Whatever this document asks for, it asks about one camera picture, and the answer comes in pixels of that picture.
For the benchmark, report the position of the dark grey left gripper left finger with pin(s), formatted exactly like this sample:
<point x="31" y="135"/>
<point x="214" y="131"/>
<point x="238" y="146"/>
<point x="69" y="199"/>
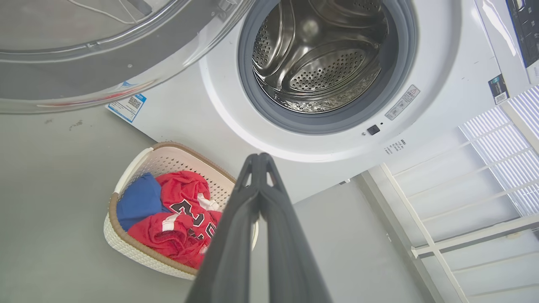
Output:
<point x="227" y="252"/>

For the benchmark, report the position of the black control display panel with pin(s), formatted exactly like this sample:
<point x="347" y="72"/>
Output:
<point x="528" y="29"/>

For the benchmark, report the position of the white warning sticker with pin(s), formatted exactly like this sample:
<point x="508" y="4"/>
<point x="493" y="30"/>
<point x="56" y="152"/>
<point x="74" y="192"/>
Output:
<point x="402" y="102"/>

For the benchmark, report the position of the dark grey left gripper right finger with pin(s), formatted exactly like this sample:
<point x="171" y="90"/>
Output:
<point x="290" y="261"/>

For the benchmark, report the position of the white window blinds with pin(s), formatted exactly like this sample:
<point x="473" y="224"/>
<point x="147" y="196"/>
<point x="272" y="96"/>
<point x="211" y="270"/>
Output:
<point x="505" y="147"/>

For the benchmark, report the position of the steel washing drum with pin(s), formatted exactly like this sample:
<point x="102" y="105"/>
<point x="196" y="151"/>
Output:
<point x="324" y="63"/>

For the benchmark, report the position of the black door latch socket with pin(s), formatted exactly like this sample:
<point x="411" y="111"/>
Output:
<point x="373" y="130"/>

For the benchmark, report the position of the cream perforated laundry basket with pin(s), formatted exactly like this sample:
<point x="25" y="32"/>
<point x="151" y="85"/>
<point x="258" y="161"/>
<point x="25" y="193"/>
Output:
<point x="177" y="158"/>

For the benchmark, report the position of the white window railing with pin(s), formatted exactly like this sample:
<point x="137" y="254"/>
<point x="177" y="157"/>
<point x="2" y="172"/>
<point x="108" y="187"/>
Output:
<point x="425" y="235"/>

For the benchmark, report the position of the round dark washing machine door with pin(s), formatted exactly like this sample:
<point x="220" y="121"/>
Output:
<point x="105" y="71"/>

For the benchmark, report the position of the blue garment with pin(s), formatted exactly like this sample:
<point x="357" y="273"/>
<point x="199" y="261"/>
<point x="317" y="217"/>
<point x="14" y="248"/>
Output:
<point x="139" y="202"/>

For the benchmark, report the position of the blue white energy label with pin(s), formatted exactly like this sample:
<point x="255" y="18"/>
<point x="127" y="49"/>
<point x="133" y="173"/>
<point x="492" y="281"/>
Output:
<point x="126" y="105"/>

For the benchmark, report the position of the red basketball jersey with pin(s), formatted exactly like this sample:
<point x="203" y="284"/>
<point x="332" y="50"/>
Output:
<point x="181" y="189"/>

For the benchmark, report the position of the black QR sticker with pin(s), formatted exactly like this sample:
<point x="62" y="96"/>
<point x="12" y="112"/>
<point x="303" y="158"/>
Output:
<point x="499" y="89"/>

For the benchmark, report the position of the white washing machine body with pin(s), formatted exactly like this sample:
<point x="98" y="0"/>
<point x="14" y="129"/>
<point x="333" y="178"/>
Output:
<point x="189" y="105"/>

